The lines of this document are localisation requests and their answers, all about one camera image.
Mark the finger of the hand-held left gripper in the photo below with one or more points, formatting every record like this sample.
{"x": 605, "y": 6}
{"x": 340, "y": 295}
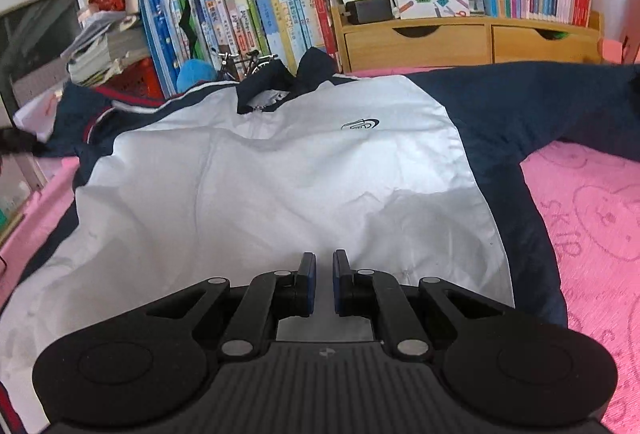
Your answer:
{"x": 20, "y": 142}

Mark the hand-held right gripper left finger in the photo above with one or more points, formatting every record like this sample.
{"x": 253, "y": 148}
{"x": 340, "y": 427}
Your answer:
{"x": 309, "y": 284}

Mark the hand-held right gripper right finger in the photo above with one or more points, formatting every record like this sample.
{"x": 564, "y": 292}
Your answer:
{"x": 340, "y": 284}

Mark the white and navy jacket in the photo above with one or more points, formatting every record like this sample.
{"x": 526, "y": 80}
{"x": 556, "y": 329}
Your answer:
{"x": 250, "y": 189}

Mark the stack of papers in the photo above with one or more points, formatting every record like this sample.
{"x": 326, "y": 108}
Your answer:
{"x": 112, "y": 47}

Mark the round blue plush ball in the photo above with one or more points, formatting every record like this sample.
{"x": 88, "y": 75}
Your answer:
{"x": 196, "y": 75}

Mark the miniature bicycle model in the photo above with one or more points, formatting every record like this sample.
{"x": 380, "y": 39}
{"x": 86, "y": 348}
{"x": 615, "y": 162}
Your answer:
{"x": 245, "y": 64}

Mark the pink blanket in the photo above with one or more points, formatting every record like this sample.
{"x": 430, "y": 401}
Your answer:
{"x": 590, "y": 239}

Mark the wooden drawer organizer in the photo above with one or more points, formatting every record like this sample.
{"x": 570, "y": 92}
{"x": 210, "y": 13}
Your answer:
{"x": 440, "y": 47}

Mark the row of children's books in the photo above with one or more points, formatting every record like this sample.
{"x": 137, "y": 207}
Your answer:
{"x": 260, "y": 14}

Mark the black power adapter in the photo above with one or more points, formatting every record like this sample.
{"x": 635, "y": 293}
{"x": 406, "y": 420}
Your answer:
{"x": 369, "y": 11}

